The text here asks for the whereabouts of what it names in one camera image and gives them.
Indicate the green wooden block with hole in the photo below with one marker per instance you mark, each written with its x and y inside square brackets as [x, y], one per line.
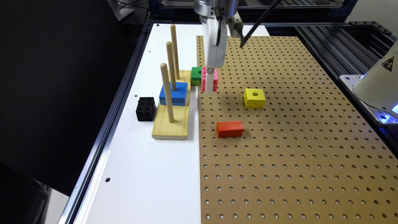
[196, 76]

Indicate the yellow wooden block with hole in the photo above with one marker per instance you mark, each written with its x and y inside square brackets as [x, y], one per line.
[254, 98]

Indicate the red rectangular wooden block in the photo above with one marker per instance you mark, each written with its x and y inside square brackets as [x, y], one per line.
[229, 129]

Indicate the front wooden peg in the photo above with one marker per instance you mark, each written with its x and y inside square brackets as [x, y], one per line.
[167, 91]

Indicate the black aluminium table frame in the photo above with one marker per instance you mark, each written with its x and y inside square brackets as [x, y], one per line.
[130, 177]

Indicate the wooden peg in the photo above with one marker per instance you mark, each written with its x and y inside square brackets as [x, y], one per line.
[167, 91]
[170, 57]
[175, 50]

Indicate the rear wooden peg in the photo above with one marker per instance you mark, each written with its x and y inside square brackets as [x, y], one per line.
[175, 50]

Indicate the black linking cube block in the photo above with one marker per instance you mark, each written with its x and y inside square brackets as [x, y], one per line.
[145, 110]

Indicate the brown perforated pegboard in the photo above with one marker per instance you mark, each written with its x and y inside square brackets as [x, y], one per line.
[307, 156]

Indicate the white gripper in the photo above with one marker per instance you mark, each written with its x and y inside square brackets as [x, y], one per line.
[215, 39]

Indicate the wooden peg base board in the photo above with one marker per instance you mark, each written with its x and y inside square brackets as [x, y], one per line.
[178, 130]

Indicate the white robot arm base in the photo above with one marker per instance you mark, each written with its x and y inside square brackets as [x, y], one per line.
[377, 89]

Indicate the middle wooden peg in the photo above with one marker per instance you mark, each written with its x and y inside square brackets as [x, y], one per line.
[170, 57]

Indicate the pink linking cube block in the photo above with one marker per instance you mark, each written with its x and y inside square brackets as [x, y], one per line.
[203, 80]

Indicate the blue wooden block on peg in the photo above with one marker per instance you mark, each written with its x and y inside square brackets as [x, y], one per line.
[179, 96]

